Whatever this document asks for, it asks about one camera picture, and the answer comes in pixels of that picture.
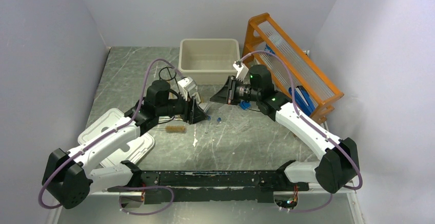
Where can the blue white cup on shelf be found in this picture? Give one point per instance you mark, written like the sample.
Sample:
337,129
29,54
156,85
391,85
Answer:
268,49

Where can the clear test tube rack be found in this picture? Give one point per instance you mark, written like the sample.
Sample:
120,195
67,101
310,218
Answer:
233,118

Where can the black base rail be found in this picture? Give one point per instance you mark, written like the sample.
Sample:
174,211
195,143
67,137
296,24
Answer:
204,186

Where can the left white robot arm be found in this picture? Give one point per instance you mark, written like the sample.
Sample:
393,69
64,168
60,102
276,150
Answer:
71,176

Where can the black metal tripod stand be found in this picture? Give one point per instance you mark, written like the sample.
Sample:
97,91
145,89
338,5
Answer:
167,74

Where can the blue plastic scoop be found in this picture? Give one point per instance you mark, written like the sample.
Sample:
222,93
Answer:
245,105

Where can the blue folder on shelf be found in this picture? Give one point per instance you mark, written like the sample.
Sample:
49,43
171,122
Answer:
303,100

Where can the white powder bag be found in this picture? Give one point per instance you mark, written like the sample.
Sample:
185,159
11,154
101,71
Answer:
205,106

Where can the orange wooden shelf rack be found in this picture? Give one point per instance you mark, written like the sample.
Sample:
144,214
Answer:
289,65

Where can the brown test tube brush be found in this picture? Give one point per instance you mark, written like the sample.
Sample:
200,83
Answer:
172,129

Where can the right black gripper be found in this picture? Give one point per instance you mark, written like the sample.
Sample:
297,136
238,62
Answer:
226,94

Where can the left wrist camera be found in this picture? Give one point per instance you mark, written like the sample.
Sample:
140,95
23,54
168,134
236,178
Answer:
188,89

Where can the beige plastic bin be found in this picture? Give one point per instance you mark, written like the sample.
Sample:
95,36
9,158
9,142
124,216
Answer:
208,61

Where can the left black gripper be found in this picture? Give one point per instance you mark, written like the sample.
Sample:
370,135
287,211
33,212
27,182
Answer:
190,115

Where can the white bin lid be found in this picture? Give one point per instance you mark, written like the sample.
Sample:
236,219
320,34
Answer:
124,144

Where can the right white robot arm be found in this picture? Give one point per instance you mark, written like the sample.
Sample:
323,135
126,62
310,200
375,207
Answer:
338,158

